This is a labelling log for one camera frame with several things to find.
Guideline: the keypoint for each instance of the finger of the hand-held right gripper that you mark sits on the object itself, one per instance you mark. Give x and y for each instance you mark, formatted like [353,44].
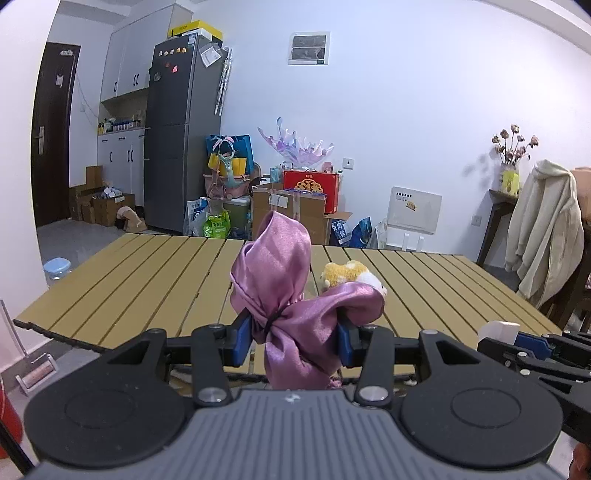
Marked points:
[531,341]
[503,353]

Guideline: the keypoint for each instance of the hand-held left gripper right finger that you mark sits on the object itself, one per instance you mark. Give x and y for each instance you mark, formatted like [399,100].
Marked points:
[345,344]

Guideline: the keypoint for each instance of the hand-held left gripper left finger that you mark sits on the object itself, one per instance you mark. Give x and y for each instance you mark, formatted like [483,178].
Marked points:
[244,341]

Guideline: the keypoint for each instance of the purple satin scarf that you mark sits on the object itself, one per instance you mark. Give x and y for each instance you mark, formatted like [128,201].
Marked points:
[277,286]

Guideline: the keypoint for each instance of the yellow white plush toy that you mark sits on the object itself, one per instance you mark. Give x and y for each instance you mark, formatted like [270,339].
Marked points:
[351,274]

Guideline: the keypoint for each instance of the cream hooded jacket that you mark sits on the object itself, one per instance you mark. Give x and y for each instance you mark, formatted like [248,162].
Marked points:
[545,230]

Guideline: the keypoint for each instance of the blue printed bag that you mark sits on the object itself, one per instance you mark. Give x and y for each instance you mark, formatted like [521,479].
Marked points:
[362,233]

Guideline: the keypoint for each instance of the cardboard box with open flap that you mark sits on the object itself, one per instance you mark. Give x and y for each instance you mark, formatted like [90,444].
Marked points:
[339,226]

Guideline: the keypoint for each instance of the green printed bag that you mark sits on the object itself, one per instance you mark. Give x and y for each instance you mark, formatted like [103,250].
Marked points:
[217,226]

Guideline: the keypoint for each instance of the tan folding camping table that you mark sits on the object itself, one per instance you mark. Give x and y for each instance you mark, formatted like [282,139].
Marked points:
[138,286]

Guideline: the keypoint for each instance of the dark wooden side table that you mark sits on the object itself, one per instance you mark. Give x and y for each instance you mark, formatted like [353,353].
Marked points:
[494,212]

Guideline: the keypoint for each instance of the large taped cardboard box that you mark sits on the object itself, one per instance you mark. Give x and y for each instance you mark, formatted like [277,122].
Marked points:
[281,207]

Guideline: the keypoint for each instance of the pink cardboard box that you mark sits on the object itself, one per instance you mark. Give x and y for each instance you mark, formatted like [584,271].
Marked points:
[582,194]

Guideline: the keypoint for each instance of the red gift box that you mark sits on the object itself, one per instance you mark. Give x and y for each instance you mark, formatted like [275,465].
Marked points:
[311,189]

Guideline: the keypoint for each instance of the vase with yellow label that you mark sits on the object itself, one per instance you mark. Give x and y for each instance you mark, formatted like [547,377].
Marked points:
[510,182]

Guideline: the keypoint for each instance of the yellow tote bag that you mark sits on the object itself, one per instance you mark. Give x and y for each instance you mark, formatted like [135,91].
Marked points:
[238,165]

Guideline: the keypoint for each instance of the blue gift bag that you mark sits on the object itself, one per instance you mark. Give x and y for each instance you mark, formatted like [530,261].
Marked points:
[242,152]

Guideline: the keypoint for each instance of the dried flower bouquet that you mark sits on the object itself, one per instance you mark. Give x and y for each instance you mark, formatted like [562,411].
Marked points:
[515,145]

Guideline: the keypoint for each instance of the clear container with blue lid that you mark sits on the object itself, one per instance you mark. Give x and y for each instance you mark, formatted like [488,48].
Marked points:
[57,268]

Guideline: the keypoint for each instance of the iridescent paper decoration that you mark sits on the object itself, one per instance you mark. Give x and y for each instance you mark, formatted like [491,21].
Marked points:
[295,147]

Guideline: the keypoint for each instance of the grey refrigerator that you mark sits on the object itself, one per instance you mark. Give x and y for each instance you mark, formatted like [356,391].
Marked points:
[180,138]

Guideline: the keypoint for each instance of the white lower cabinets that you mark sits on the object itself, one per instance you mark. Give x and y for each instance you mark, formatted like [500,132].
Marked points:
[120,166]

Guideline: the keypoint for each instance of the white cabinets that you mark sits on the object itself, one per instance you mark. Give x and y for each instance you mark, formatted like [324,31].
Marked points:
[138,50]
[120,166]

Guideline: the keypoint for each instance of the small brown cardboard box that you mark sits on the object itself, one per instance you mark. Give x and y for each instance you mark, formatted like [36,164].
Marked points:
[93,177]

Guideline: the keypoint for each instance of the red plastic bucket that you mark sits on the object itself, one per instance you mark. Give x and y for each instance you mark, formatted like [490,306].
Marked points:
[9,415]

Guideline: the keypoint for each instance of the clear plastic hanging strip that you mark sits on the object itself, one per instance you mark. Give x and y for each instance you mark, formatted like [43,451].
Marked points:
[223,83]

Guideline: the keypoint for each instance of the dark brown door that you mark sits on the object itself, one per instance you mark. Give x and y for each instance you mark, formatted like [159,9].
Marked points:
[53,138]

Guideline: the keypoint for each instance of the white paper sheet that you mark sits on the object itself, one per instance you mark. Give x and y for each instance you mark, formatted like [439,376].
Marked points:
[210,54]

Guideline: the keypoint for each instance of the white upper cabinets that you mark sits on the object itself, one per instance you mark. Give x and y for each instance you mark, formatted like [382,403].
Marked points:
[138,50]

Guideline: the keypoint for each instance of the yellow black flat box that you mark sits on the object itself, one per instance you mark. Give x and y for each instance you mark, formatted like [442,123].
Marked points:
[198,30]

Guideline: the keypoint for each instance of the white wall socket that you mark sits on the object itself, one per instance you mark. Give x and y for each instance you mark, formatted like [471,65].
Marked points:
[348,164]
[475,220]

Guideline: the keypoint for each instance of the white wall panel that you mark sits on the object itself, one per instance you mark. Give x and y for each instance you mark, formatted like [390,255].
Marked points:
[413,210]

